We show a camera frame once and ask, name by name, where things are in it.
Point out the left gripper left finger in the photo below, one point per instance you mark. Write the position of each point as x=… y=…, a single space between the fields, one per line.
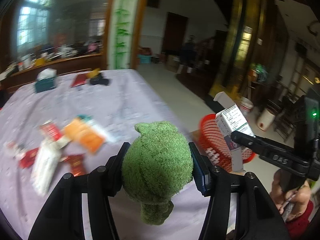
x=114 y=173

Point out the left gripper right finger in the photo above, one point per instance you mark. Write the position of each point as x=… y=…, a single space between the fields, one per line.
x=201 y=171

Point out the green fuzzy sock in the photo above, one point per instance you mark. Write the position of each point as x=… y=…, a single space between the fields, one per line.
x=157 y=165

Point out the white blue medicine box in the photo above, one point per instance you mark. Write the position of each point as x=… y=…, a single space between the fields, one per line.
x=228 y=120

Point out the person's right hand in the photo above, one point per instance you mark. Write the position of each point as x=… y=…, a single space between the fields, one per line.
x=291 y=204

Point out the red plastic mesh basket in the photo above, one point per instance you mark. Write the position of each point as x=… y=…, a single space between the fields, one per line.
x=213 y=143

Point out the orange white package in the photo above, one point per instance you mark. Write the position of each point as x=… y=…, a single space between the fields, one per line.
x=78 y=131

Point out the red white cardboard box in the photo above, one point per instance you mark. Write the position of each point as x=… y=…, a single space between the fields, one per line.
x=52 y=133

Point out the lilac floral tablecloth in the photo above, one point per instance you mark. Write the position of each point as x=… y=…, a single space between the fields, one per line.
x=113 y=110

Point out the white plastic bucket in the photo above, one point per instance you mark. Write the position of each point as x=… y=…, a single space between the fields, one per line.
x=246 y=106

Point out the black cloth item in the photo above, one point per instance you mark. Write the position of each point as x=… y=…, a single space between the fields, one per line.
x=99 y=80

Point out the red booklet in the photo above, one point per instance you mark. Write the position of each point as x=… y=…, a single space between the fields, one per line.
x=80 y=79

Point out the yellow tape roll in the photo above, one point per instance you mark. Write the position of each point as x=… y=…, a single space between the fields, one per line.
x=92 y=74

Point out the cardboard box on floor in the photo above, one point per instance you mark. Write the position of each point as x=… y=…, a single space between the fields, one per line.
x=173 y=63

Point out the dark teal tissue box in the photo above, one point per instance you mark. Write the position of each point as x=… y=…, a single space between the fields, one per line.
x=46 y=80

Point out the wooden sideboard counter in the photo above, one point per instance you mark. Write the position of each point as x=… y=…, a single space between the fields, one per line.
x=62 y=67

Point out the bamboo painted panel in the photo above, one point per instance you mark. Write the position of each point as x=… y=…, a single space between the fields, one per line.
x=120 y=31

